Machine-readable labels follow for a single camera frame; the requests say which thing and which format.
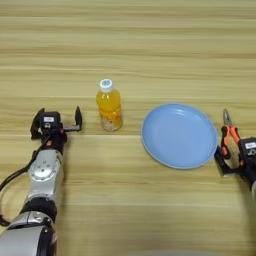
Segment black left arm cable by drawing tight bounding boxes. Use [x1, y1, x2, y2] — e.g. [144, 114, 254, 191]
[0, 132, 52, 228]

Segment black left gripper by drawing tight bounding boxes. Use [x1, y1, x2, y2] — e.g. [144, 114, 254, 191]
[29, 105, 84, 156]

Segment light blue round plate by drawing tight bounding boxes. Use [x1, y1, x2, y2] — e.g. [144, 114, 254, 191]
[140, 102, 219, 170]

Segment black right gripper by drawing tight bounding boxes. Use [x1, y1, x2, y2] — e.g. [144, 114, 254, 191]
[213, 145, 256, 189]

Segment orange black needle-nose pliers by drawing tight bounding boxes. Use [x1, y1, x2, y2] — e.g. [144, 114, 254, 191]
[219, 108, 242, 161]

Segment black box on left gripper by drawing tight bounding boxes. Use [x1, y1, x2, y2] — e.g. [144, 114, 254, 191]
[39, 111, 63, 133]

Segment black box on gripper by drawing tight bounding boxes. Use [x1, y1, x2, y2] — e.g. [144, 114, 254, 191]
[238, 136, 256, 158]
[39, 111, 63, 133]

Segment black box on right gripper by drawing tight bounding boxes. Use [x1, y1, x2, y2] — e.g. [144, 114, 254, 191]
[238, 136, 256, 158]

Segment orange juice bottle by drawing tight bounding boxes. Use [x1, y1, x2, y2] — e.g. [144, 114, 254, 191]
[95, 78, 124, 133]

